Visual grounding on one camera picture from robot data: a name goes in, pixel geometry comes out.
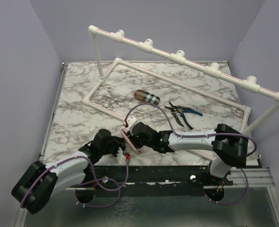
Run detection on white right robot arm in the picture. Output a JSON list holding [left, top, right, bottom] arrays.
[[128, 122, 249, 185]]

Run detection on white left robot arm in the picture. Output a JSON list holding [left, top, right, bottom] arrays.
[[11, 129, 126, 214]]

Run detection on pink glasses case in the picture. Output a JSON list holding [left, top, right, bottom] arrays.
[[120, 128, 141, 154]]

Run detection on plaid glasses case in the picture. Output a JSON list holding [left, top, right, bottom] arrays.
[[134, 89, 160, 105]]

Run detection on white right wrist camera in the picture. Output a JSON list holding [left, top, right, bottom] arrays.
[[124, 116, 139, 131]]

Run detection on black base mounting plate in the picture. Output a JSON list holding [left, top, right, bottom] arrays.
[[80, 165, 233, 197]]

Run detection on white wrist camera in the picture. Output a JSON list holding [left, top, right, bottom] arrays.
[[117, 148, 130, 166], [124, 116, 139, 131]]

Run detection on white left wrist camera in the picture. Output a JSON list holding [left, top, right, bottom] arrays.
[[117, 148, 130, 166]]

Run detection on black blue sunglasses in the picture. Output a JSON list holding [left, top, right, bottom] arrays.
[[165, 102, 203, 130]]

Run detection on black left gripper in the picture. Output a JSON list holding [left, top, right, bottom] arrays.
[[100, 136, 126, 159]]

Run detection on white PVC pipe rack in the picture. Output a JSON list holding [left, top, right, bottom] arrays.
[[81, 25, 279, 161]]

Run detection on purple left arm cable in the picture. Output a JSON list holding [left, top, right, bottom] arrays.
[[19, 156, 132, 209]]

